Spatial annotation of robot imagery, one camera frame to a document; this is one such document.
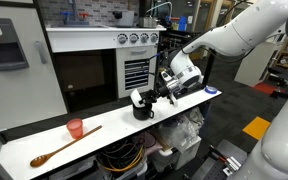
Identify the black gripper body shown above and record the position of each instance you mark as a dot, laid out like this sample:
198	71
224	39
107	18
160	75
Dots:
159	93

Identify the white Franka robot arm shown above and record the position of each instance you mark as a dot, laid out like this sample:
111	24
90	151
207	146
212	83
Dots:
250	30

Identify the black mug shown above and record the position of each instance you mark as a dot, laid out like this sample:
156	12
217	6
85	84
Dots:
140	114

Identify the pink cloth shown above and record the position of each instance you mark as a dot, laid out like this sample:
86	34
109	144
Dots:
147	141

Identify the clear plastic bag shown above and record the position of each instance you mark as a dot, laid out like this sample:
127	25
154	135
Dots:
179	131

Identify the blue tape roll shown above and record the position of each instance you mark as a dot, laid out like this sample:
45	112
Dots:
211	90

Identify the grey oven knob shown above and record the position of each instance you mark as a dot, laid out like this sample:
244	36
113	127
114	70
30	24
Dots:
144	37
133	38
154	36
122	39

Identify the white storage bin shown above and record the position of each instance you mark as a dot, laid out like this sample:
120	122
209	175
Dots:
177	156

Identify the metal toy pot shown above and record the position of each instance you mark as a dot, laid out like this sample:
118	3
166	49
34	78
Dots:
148	22

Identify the blue box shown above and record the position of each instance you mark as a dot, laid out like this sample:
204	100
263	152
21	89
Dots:
182	23

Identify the red plastic cup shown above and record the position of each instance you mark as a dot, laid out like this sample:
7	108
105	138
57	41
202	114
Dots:
75	128

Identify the grey toy pot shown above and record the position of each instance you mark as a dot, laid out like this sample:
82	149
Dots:
124	18

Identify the white toy oven unit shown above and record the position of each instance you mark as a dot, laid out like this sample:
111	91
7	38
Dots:
84	38

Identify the white cabinet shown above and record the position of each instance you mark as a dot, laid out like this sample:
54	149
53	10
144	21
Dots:
254	66

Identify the wooden spoon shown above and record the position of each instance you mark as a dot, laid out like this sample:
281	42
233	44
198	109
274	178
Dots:
60	148

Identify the red floor mat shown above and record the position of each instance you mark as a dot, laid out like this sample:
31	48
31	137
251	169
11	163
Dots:
265	88

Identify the toy faucet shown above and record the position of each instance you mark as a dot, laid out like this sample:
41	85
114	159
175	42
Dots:
73	11

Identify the black chair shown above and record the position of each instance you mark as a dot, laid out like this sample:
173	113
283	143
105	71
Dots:
284	75

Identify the wooden shelf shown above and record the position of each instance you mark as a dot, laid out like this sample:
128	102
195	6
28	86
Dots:
285	56

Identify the grey fridge dispenser panel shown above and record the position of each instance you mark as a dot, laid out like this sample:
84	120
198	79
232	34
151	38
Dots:
4	43

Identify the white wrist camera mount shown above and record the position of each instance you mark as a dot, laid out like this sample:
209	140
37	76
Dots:
173	100

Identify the black metal frame rack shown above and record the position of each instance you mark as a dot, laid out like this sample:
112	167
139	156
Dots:
210	70

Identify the metal bracket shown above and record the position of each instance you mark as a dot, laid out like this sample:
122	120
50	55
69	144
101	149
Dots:
229	163

